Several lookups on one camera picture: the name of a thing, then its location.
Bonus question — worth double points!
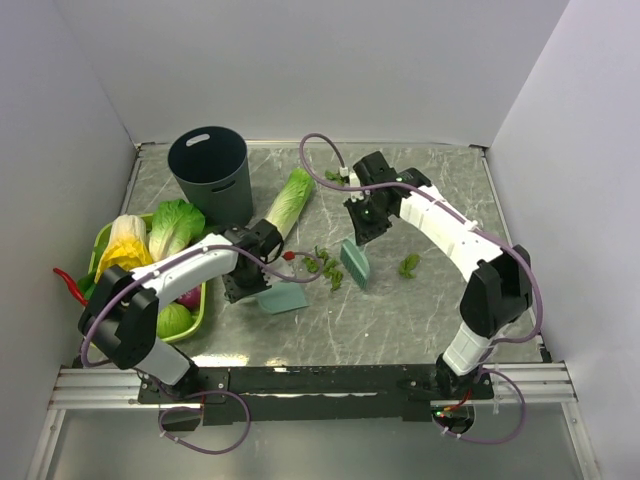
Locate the teal dustpan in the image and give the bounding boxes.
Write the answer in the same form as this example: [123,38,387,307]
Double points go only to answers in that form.
[255,272,309,315]

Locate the teal hand brush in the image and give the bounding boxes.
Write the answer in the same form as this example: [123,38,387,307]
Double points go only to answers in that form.
[340,238,370,290]

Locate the long green napa cabbage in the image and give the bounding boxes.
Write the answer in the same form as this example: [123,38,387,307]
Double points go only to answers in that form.
[265,168,314,240]

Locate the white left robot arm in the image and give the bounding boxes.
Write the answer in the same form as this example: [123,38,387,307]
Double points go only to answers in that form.
[79,220,283,402]

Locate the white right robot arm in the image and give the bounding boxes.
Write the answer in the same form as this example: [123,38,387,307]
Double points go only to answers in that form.
[339,152,532,399]

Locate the green leaf scrap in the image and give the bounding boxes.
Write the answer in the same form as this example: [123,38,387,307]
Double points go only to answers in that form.
[323,259,344,292]
[324,170,348,187]
[398,253,421,279]
[303,247,330,274]

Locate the purple onion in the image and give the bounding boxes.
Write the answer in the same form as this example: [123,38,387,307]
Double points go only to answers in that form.
[176,286,201,311]

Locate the green leaf scrap centre right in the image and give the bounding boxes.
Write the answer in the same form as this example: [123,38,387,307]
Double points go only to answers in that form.
[398,253,421,279]

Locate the green leaf scrap back right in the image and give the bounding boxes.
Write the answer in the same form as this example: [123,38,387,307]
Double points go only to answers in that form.
[303,247,330,274]

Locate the green leaf scrap front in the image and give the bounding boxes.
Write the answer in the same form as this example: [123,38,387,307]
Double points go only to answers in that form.
[323,259,344,292]

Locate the round green cabbage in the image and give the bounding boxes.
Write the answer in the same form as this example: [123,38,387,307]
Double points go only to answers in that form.
[156,302,194,341]

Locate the green leafy lettuce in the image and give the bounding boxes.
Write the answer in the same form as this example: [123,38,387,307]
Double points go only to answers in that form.
[148,199,206,262]

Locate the yellow white cabbage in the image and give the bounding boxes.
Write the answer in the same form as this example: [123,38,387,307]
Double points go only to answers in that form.
[95,215,153,282]

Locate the dark grey waste bin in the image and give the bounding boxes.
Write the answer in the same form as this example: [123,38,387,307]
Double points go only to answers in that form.
[168,126,254,226]

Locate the green vegetable basket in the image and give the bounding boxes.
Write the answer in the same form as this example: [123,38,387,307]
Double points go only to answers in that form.
[77,223,207,343]

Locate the red chili pepper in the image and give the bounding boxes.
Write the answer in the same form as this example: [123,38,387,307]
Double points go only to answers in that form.
[52,268,88,306]

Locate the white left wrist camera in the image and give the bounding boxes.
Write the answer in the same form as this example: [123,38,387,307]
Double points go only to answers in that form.
[269,256,296,285]

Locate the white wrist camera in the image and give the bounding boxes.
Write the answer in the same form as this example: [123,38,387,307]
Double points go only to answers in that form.
[339,167,363,202]
[269,256,296,285]

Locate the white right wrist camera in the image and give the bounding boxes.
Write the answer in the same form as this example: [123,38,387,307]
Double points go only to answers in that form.
[339,167,363,202]

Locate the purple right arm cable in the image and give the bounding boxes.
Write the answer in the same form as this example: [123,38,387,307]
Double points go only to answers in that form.
[298,132,545,446]

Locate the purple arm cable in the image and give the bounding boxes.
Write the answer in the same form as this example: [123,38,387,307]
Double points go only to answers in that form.
[79,243,326,456]
[298,132,545,446]

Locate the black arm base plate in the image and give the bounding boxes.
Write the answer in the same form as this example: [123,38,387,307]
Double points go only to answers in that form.
[138,364,494,426]

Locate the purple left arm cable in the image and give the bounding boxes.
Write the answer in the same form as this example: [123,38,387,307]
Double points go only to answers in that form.
[79,243,326,456]

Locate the aluminium rail frame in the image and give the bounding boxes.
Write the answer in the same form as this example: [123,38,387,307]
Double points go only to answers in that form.
[48,363,578,410]

